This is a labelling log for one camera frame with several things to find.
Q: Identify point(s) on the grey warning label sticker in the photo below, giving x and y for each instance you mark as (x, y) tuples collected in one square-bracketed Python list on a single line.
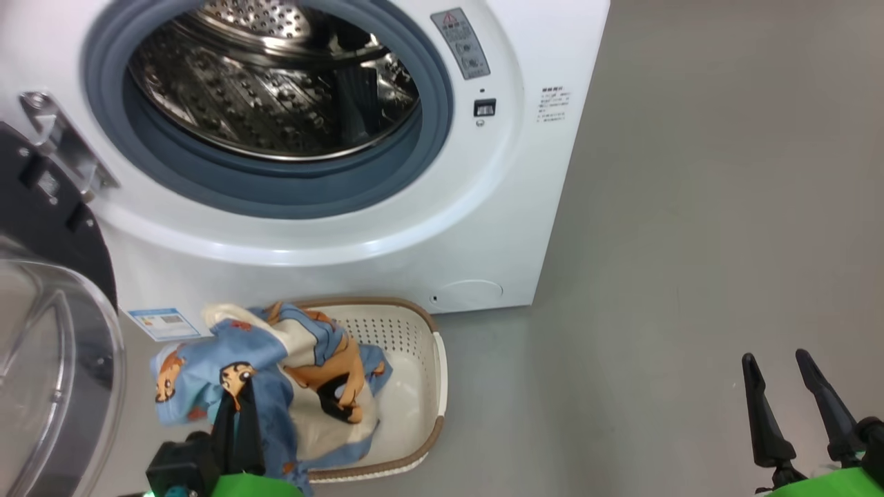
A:
[(461, 45)]

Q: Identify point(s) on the metal washer door hinge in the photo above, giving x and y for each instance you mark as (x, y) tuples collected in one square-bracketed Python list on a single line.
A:
[(65, 148)]

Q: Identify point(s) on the blue white energy label sticker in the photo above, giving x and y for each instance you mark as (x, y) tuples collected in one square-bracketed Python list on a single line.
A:
[(166, 324)]

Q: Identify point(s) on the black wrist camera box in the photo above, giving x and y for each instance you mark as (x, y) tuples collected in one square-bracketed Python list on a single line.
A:
[(181, 462), (873, 449)]

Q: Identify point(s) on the black door latch socket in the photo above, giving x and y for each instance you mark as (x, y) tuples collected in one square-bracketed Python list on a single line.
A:
[(484, 108)]

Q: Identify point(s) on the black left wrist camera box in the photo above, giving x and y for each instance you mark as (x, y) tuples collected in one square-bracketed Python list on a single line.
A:
[(181, 462)]

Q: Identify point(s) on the cream perforated laundry basket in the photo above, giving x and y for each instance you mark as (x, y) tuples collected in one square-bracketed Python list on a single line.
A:
[(414, 393)]

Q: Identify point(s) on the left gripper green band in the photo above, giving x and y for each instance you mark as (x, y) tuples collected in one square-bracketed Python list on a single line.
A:
[(255, 486)]

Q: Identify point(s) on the blue cartoon print pajama garment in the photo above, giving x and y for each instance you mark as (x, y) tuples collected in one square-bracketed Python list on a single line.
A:
[(200, 373), (331, 373)]

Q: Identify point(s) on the dark grey glass washer door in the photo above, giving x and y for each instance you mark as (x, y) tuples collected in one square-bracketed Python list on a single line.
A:
[(55, 359)]

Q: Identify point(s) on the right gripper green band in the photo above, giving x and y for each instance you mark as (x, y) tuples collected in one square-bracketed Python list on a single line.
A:
[(836, 484)]

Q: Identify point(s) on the grey rubber door gasket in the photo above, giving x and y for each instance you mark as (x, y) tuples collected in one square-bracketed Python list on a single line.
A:
[(276, 186)]

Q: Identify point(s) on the white front-load washing machine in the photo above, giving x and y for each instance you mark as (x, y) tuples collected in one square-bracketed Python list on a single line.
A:
[(497, 207)]

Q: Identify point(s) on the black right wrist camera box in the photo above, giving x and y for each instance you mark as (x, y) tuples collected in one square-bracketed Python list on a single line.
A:
[(873, 449)]

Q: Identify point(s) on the round white filter cover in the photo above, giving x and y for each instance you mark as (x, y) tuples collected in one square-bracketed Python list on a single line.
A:
[(468, 295)]

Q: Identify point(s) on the perforated steel washer drum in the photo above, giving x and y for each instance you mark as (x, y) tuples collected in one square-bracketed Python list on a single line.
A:
[(228, 96)]

